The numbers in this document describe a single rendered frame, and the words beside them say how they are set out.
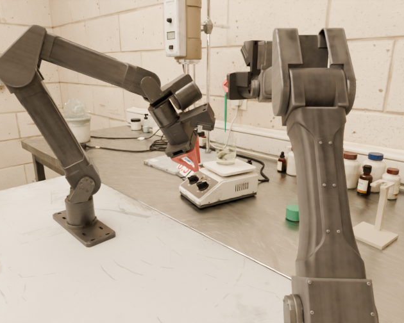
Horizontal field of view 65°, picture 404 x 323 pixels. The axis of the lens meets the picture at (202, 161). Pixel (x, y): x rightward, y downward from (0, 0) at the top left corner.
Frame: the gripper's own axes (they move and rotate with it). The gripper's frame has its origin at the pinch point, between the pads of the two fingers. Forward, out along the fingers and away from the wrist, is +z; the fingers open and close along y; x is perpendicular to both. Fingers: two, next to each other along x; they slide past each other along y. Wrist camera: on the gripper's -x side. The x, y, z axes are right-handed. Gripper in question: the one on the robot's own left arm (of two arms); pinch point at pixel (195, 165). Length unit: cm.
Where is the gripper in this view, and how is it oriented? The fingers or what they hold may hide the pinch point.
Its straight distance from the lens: 83.8
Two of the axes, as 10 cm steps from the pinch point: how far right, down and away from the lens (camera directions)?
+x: -8.8, 3.0, 3.6
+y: 1.2, -5.9, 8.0
